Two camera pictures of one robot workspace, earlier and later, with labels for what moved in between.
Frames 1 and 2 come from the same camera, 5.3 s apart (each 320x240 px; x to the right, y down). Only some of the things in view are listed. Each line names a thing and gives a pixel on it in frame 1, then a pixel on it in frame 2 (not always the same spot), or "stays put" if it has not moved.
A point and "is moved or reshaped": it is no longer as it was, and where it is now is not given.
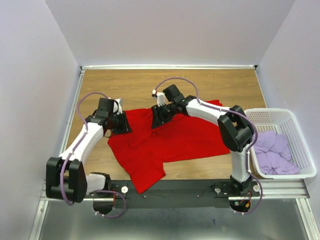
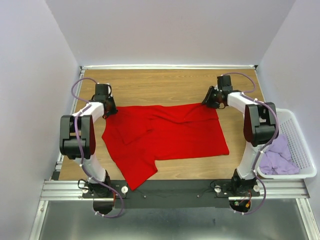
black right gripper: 158,121 to 207,98
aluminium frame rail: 269,189 stays put
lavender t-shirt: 273,154 stays put
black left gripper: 125,127 to 114,110
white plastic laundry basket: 281,150 stays put
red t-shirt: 142,152 is moved or reshaped
